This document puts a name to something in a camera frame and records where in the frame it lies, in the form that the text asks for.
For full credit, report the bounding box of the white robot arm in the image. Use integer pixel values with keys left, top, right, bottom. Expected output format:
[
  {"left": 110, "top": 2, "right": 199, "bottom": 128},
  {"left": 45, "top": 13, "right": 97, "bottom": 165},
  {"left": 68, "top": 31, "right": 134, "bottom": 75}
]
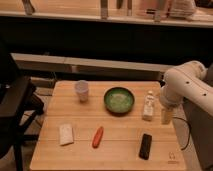
[{"left": 159, "top": 61, "right": 213, "bottom": 124}]

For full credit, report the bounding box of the green ceramic bowl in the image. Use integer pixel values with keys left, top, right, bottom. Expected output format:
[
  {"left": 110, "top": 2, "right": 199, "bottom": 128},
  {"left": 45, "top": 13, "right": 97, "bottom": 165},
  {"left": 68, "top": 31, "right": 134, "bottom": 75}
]
[{"left": 104, "top": 87, "right": 135, "bottom": 114}]

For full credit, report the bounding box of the small white bottle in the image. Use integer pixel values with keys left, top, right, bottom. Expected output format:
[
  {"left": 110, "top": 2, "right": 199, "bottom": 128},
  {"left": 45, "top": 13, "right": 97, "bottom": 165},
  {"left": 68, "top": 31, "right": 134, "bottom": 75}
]
[{"left": 142, "top": 91, "right": 155, "bottom": 121}]

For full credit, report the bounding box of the black remote control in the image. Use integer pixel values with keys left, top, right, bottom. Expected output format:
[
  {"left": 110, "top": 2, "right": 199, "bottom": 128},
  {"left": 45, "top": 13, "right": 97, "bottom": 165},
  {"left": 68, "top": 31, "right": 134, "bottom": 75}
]
[{"left": 139, "top": 134, "right": 152, "bottom": 160}]

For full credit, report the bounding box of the orange carrot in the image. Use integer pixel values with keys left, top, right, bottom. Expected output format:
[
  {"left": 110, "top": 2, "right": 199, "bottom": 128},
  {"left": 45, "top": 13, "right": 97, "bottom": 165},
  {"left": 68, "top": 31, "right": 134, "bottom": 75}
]
[{"left": 92, "top": 127, "right": 104, "bottom": 148}]

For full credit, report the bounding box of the wooden table board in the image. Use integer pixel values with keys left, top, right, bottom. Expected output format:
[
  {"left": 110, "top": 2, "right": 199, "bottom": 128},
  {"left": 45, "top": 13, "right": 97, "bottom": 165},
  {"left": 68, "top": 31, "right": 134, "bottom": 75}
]
[{"left": 30, "top": 81, "right": 186, "bottom": 171}]

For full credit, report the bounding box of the clear plastic cup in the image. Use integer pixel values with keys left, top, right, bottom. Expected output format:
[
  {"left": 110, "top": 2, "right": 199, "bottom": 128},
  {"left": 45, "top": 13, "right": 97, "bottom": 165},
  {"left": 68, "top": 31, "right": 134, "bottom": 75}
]
[{"left": 74, "top": 80, "right": 89, "bottom": 102}]

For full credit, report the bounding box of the white folded cloth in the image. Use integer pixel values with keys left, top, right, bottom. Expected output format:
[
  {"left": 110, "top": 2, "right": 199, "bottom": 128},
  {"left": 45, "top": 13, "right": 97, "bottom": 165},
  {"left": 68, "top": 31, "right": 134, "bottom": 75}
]
[{"left": 59, "top": 124, "right": 74, "bottom": 146}]

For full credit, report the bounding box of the black chair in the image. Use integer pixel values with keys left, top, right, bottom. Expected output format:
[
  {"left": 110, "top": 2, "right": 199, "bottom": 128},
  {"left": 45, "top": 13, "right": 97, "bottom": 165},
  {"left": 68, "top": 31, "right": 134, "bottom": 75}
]
[{"left": 0, "top": 37, "right": 44, "bottom": 171}]

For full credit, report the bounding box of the black cable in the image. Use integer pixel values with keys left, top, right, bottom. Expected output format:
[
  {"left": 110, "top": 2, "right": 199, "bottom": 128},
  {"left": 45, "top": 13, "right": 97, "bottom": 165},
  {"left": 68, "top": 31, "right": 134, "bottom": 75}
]
[{"left": 172, "top": 115, "right": 192, "bottom": 152}]

